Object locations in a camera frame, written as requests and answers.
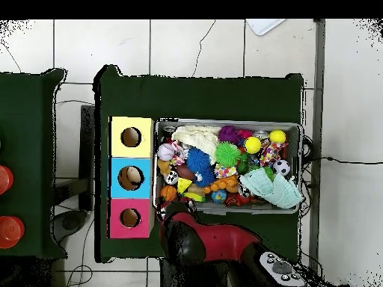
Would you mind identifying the black floor cable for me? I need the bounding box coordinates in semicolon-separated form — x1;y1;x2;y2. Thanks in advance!
301;155;383;166

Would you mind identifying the wooden box with three holes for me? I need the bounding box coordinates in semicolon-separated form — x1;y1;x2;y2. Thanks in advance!
107;115;156;239

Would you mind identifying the green covered side table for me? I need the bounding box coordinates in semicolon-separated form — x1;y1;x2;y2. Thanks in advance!
0;68;67;259

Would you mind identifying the blue spiky ball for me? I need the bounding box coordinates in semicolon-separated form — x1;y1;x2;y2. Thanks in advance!
186;146;212;173

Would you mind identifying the orange plastic cup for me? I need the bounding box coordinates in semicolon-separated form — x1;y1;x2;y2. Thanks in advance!
0;164;15;195
0;215;25;250

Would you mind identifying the white board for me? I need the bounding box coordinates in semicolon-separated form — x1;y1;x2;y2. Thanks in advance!
245;19;287;37

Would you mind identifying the cream cloth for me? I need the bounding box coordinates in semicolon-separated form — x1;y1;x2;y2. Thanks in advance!
171;125;222;164

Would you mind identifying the silver mesh bin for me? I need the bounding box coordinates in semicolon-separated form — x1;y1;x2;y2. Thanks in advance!
153;118;302;215

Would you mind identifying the dark green table cloth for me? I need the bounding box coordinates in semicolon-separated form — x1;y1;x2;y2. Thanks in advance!
93;64;304;263

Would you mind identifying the orange basketball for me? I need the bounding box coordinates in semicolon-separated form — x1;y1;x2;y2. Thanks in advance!
160;185;178;203

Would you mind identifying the yellow tennis ball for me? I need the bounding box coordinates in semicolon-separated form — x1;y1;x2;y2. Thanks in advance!
243;136;262;155

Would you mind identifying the green spiky ball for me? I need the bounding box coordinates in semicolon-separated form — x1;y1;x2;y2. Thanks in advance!
214;141;242;168

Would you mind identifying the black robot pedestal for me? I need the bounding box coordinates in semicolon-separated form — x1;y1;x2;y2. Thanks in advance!
159;258;240;287

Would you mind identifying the white baseball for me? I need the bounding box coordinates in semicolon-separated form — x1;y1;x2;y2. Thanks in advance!
157;143;176;162

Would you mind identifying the purple spiky toy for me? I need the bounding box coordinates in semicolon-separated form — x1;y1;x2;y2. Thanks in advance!
217;125;240;144

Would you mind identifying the brown toy football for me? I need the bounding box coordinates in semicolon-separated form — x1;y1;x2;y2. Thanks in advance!
176;164;195;180

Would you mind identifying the smooth yellow ball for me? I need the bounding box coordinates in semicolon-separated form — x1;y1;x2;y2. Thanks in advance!
269;129;287;144

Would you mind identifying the dark grey stand base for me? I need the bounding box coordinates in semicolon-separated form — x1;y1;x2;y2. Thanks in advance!
54;209;88;243

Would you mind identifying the mint green cloth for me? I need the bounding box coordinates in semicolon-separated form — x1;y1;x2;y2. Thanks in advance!
239;167;304;209

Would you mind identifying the black and white soccer ball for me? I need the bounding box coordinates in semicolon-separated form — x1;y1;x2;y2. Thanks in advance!
272;159;291;176

